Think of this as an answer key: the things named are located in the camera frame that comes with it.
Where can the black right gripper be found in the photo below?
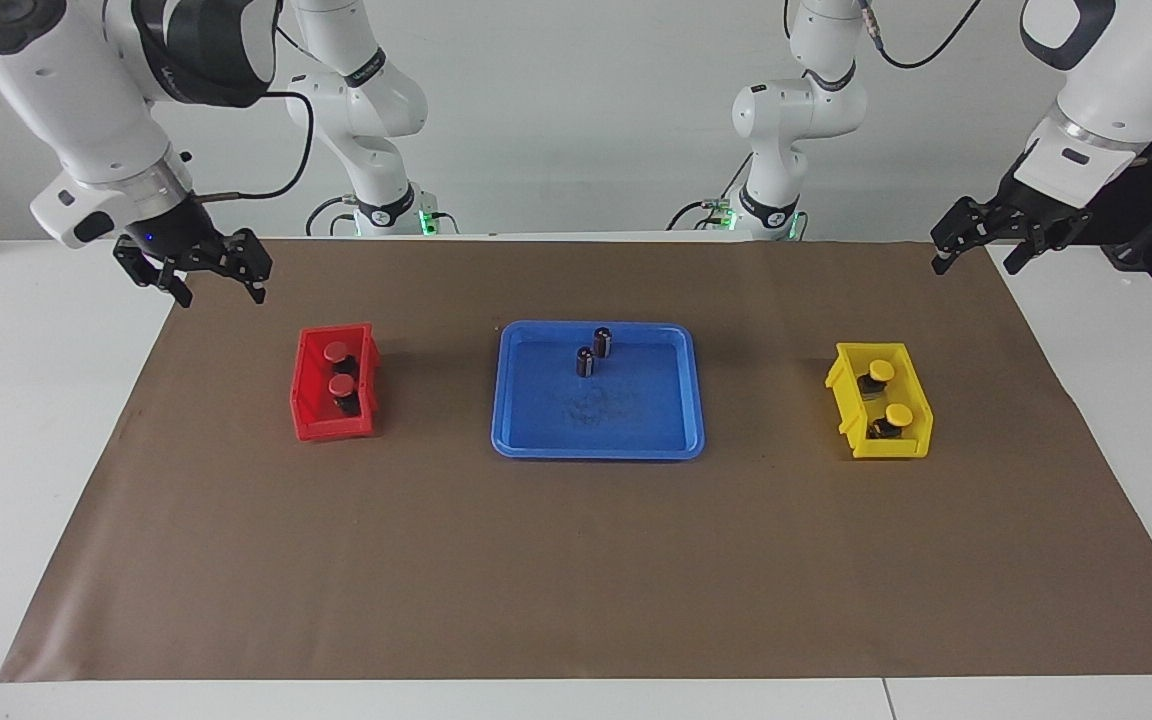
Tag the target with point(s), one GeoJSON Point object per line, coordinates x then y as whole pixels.
{"type": "Point", "coordinates": [181, 230]}

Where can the brown table mat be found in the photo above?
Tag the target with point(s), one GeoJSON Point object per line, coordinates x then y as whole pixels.
{"type": "Point", "coordinates": [576, 560]}

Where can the red plastic bin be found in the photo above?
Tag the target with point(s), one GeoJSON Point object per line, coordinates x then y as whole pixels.
{"type": "Point", "coordinates": [321, 428]}

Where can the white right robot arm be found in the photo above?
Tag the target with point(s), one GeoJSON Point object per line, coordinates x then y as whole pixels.
{"type": "Point", "coordinates": [86, 100]}

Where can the yellow plastic bin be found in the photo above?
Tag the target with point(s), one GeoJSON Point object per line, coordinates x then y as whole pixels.
{"type": "Point", "coordinates": [901, 447]}

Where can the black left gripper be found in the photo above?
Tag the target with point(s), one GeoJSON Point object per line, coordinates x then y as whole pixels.
{"type": "Point", "coordinates": [1031, 215]}

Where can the yellow push button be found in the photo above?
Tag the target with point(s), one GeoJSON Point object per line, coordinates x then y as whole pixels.
{"type": "Point", "coordinates": [881, 371]}
{"type": "Point", "coordinates": [898, 413]}

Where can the black cylindrical capacitor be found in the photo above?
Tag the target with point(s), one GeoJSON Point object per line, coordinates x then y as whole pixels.
{"type": "Point", "coordinates": [585, 363]}
{"type": "Point", "coordinates": [602, 342]}

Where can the blue plastic tray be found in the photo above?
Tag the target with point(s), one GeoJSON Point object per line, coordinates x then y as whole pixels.
{"type": "Point", "coordinates": [636, 420]}

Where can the red push button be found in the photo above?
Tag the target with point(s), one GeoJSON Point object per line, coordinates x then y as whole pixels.
{"type": "Point", "coordinates": [336, 351]}
{"type": "Point", "coordinates": [341, 385]}

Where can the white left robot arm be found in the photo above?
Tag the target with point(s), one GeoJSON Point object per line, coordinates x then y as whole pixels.
{"type": "Point", "coordinates": [796, 110]}

